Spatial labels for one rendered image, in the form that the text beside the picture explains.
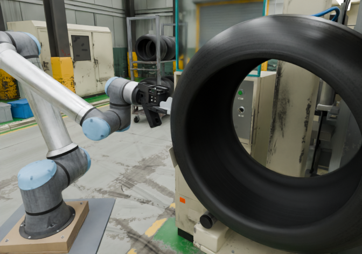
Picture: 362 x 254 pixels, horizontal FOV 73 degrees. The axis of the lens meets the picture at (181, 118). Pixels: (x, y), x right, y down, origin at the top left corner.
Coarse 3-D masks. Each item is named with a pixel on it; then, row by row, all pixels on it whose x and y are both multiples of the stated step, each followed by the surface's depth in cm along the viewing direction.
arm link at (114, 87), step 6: (114, 78) 100; (120, 78) 100; (108, 84) 99; (114, 84) 97; (120, 84) 96; (126, 84) 94; (108, 90) 99; (114, 90) 97; (120, 90) 95; (114, 96) 98; (120, 96) 96; (114, 102) 99; (120, 102) 99; (126, 102) 98
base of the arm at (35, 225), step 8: (56, 208) 107; (64, 208) 111; (32, 216) 103; (40, 216) 103; (48, 216) 104; (56, 216) 106; (64, 216) 109; (24, 224) 107; (32, 224) 103; (40, 224) 103; (48, 224) 104; (56, 224) 106; (32, 232) 103; (40, 232) 103; (48, 232) 104
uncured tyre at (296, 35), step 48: (240, 48) 54; (288, 48) 48; (336, 48) 44; (192, 96) 65; (192, 144) 85; (240, 144) 94; (240, 192) 86; (288, 192) 84; (336, 192) 74; (288, 240) 57; (336, 240) 51
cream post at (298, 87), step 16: (288, 0) 81; (304, 0) 78; (320, 0) 76; (288, 64) 85; (288, 80) 87; (304, 80) 84; (288, 96) 88; (304, 96) 85; (272, 112) 93; (288, 112) 89; (304, 112) 86; (272, 128) 94; (288, 128) 90; (304, 128) 87; (272, 144) 95; (288, 144) 92; (304, 144) 89; (272, 160) 97; (288, 160) 93; (304, 160) 95
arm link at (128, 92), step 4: (128, 84) 94; (132, 84) 93; (136, 84) 93; (124, 88) 94; (128, 88) 93; (132, 88) 92; (136, 88) 93; (124, 92) 93; (128, 92) 92; (132, 92) 92; (124, 96) 94; (128, 96) 93; (132, 96) 92; (128, 100) 94; (132, 100) 93; (136, 104) 95
